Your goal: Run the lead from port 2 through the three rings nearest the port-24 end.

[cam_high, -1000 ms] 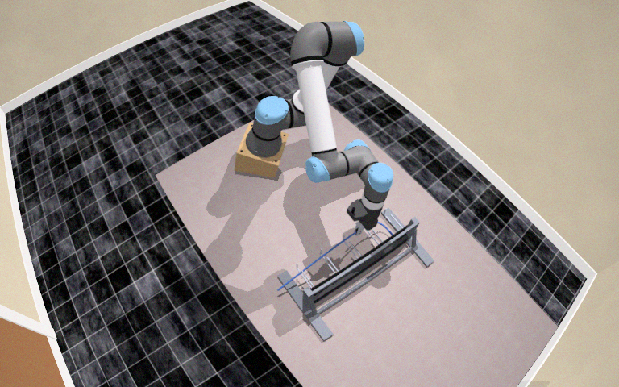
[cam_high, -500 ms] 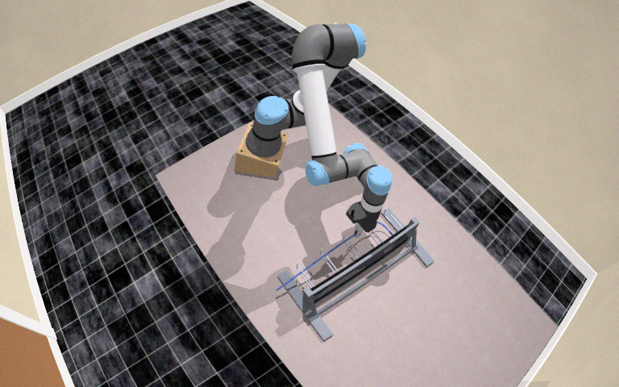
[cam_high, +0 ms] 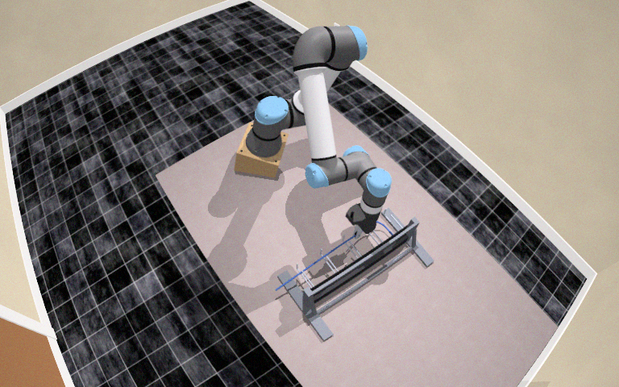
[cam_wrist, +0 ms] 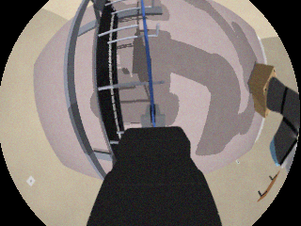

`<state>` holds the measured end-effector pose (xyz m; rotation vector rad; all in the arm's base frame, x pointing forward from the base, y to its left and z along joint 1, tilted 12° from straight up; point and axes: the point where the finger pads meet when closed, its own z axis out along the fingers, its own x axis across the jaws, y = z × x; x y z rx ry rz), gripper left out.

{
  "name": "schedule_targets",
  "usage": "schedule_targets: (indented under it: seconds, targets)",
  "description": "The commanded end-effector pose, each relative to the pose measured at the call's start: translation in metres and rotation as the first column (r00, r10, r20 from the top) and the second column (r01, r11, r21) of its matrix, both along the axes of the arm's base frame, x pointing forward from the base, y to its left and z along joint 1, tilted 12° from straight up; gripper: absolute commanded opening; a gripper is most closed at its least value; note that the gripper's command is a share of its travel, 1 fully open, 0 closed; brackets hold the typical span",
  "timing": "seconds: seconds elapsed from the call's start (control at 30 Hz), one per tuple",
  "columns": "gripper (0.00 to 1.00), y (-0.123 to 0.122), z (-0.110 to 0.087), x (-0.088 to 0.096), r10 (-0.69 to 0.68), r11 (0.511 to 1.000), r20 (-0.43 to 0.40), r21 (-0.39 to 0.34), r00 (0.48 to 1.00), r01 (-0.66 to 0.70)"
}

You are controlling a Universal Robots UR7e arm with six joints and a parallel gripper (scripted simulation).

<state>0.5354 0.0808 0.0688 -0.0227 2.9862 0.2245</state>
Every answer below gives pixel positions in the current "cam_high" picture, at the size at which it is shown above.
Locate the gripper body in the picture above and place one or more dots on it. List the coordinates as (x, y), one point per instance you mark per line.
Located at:
(366, 220)

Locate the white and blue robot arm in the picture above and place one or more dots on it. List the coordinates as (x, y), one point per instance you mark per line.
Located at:
(341, 45)

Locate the grey patch panel rack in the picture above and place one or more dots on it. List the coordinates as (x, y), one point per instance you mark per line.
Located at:
(354, 269)

